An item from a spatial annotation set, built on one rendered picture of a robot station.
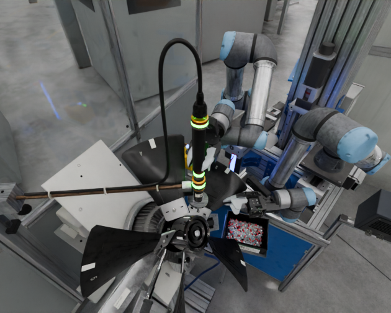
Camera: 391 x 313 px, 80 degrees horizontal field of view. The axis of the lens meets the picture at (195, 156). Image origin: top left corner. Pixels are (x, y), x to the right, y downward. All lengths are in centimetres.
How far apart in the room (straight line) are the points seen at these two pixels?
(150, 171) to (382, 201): 85
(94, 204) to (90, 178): 9
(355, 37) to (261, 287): 171
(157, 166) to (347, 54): 99
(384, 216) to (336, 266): 134
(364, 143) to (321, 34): 66
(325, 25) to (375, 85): 118
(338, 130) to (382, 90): 161
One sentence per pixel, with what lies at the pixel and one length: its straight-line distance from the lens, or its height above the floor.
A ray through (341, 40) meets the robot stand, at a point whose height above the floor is 158.
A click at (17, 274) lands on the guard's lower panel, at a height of 77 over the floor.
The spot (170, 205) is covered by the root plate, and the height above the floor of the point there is 126.
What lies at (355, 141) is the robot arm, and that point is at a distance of 85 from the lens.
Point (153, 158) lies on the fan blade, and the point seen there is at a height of 139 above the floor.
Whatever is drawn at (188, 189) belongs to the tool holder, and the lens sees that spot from 77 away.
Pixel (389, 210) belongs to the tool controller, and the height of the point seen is 124.
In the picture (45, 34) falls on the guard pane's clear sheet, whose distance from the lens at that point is 112.
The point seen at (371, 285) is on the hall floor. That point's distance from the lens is 244.
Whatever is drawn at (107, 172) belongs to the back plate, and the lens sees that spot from 97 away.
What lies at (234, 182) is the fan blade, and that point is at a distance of 102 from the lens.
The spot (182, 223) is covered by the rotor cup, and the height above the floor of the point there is 126.
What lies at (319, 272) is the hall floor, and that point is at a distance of 229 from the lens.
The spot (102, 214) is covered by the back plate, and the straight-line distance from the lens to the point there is 96.
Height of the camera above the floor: 197
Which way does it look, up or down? 46 degrees down
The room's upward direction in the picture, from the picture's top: straight up
